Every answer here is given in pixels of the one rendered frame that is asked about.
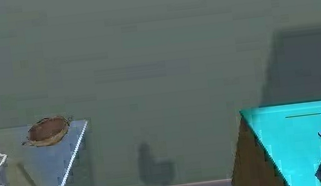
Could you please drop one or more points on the brown wicker bowl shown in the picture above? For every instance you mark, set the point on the brown wicker bowl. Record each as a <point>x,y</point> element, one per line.
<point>47,130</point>

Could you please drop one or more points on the glass top table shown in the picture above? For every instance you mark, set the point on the glass top table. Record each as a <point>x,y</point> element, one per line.
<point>54,166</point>

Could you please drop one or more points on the cyan top brown cabinet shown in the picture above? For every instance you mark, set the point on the cyan top brown cabinet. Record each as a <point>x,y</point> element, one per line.
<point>292,146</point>

